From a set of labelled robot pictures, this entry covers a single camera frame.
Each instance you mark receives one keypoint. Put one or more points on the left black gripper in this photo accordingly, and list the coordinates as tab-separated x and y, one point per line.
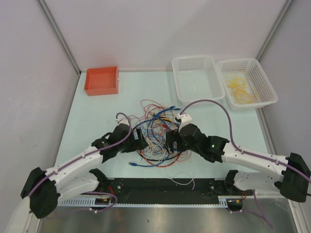
136	144

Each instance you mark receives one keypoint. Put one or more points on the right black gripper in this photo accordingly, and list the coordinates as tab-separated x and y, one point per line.
172	136

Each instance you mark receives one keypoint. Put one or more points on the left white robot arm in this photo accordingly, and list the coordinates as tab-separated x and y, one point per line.
45	189

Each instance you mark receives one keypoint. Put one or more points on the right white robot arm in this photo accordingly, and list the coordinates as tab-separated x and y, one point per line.
288	175

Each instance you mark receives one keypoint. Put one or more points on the left white plastic basket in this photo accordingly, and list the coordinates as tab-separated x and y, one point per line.
197	77

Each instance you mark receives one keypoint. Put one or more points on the white plastic basket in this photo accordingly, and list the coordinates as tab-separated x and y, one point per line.
246	84
197	77

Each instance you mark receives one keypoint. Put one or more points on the orange plastic box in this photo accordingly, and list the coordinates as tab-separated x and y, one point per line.
102	81

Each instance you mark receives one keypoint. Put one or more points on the right white plastic basket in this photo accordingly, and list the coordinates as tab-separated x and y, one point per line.
246	84

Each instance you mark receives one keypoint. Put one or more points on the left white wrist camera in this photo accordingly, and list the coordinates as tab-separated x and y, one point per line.
122	120

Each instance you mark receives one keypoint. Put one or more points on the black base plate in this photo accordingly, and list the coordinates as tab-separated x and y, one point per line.
166	192

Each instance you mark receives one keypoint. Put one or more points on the white slotted cable duct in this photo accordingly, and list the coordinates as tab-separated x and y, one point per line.
95	201

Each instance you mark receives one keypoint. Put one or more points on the right aluminium corner post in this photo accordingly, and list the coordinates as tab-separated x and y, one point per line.
285	9

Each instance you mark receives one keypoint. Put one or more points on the aluminium corner post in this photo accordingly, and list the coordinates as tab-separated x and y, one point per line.
47	13
285	9

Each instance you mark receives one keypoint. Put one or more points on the left aluminium corner post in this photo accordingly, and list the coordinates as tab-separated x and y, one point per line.
47	13

